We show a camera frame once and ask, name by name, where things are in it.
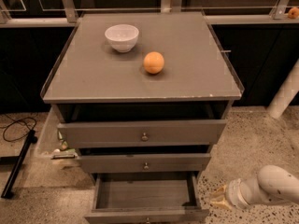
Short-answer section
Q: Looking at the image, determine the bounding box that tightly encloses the grey drawer cabinet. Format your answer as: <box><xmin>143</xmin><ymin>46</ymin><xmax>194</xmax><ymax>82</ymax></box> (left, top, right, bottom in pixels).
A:
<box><xmin>40</xmin><ymin>11</ymin><xmax>245</xmax><ymax>185</ymax></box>

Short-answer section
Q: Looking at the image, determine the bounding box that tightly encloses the black cable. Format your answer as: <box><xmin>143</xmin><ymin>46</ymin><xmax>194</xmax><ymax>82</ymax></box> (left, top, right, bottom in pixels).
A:
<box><xmin>0</xmin><ymin>114</ymin><xmax>37</xmax><ymax>143</ymax></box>

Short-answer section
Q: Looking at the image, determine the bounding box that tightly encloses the black floor stand bar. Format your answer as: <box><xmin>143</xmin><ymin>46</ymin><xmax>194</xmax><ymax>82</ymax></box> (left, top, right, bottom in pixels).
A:
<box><xmin>1</xmin><ymin>130</ymin><xmax>37</xmax><ymax>199</ymax></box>

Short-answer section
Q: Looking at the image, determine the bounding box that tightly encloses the white post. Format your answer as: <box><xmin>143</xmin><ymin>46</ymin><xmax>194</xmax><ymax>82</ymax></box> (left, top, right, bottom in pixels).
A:
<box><xmin>267</xmin><ymin>59</ymin><xmax>299</xmax><ymax>119</ymax></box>

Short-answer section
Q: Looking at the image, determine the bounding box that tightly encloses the white ceramic bowl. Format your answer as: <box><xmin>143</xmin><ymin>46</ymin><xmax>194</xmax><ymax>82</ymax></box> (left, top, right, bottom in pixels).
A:
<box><xmin>105</xmin><ymin>24</ymin><xmax>139</xmax><ymax>53</ymax></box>

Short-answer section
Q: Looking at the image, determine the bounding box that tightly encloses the metal railing frame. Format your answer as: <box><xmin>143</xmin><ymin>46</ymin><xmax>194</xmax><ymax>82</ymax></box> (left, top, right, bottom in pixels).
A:
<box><xmin>0</xmin><ymin>0</ymin><xmax>299</xmax><ymax>27</ymax></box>

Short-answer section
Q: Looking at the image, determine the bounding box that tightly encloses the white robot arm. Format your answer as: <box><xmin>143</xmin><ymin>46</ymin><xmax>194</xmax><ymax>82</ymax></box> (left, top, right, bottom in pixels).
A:
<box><xmin>210</xmin><ymin>165</ymin><xmax>299</xmax><ymax>210</ymax></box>

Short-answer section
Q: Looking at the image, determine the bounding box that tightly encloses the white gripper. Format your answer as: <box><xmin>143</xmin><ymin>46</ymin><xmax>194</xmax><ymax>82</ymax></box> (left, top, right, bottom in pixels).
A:
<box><xmin>210</xmin><ymin>178</ymin><xmax>249</xmax><ymax>210</ymax></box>

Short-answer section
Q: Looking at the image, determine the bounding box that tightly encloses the grey bottom drawer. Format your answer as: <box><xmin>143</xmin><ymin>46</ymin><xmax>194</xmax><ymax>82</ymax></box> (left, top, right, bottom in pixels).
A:
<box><xmin>85</xmin><ymin>172</ymin><xmax>208</xmax><ymax>224</ymax></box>

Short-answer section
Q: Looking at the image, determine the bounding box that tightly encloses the grey top drawer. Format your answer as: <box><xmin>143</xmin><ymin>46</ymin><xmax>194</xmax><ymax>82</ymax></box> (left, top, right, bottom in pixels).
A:
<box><xmin>58</xmin><ymin>119</ymin><xmax>226</xmax><ymax>148</ymax></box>

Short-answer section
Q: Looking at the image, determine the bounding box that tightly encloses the grey drawer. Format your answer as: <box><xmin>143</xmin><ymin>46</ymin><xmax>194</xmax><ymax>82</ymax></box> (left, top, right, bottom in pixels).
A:
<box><xmin>78</xmin><ymin>153</ymin><xmax>210</xmax><ymax>173</ymax></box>
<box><xmin>58</xmin><ymin>119</ymin><xmax>226</xmax><ymax>148</ymax></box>
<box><xmin>85</xmin><ymin>172</ymin><xmax>208</xmax><ymax>224</ymax></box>

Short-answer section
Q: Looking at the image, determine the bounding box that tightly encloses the grey middle drawer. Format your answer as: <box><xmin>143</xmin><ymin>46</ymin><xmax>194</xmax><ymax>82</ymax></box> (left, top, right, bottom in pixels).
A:
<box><xmin>78</xmin><ymin>153</ymin><xmax>210</xmax><ymax>173</ymax></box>

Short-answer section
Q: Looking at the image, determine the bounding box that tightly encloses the small orange fruit on ledge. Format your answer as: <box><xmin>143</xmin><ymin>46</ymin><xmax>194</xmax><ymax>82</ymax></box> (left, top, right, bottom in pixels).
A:
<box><xmin>288</xmin><ymin>7</ymin><xmax>299</xmax><ymax>19</ymax></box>

